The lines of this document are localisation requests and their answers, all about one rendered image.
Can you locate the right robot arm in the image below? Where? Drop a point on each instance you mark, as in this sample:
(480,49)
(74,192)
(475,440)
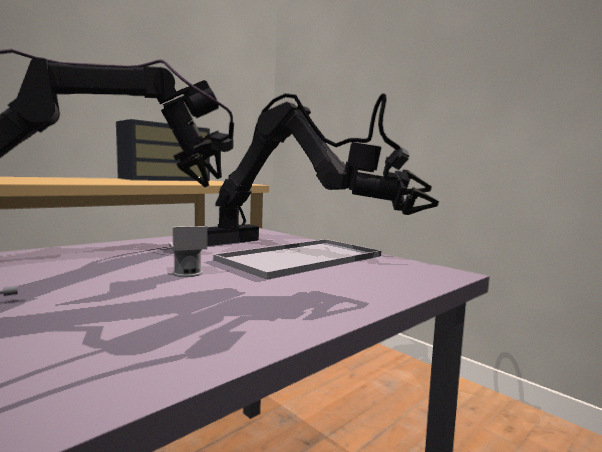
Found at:
(34,105)

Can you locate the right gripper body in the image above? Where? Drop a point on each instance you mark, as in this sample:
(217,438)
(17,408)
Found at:
(189,136)

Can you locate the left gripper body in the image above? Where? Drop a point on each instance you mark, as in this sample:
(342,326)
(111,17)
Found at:
(394,187)

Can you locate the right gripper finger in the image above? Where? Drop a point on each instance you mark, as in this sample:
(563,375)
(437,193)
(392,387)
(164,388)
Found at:
(217,155)
(199,161)

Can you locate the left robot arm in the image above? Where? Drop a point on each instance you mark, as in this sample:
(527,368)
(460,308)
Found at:
(329,169)

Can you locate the white l-shaped bracket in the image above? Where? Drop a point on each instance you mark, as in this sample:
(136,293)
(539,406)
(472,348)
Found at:
(189,238)

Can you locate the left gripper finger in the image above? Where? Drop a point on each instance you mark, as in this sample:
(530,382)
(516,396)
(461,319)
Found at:
(427,187)
(417,193)

